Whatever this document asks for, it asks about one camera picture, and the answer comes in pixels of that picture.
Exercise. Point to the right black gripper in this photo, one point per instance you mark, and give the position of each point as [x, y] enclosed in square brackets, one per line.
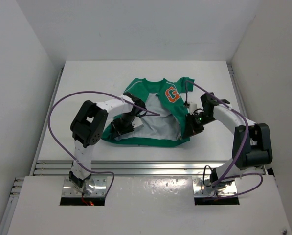
[191, 129]

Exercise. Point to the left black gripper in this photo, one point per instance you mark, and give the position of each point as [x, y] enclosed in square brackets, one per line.
[118, 130]

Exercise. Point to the green jacket with orange G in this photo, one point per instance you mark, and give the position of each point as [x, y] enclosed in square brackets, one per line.
[163, 97]

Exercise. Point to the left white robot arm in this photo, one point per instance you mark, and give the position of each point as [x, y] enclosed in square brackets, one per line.
[88, 127]

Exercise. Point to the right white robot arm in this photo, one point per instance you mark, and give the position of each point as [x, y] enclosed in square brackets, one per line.
[251, 140]

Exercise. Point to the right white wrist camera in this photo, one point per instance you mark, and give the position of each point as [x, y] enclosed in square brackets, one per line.
[191, 106]

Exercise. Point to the aluminium right side rail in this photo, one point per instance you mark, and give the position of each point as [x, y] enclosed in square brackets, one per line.
[241, 105]

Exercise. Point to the aluminium rail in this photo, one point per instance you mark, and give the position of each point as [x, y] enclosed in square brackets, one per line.
[127, 168]
[241, 105]
[23, 109]

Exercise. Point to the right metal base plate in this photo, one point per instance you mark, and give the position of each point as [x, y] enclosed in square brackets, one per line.
[223, 189]

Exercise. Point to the metal base plate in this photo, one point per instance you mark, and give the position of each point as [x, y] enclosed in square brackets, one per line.
[93, 187]
[223, 189]

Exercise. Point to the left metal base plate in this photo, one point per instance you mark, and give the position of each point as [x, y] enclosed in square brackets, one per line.
[93, 187]

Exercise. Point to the aluminium front rail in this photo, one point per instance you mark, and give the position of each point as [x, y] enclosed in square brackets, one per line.
[127, 168]

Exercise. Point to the aluminium left side rail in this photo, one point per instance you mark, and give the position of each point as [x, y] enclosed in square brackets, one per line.
[23, 109]

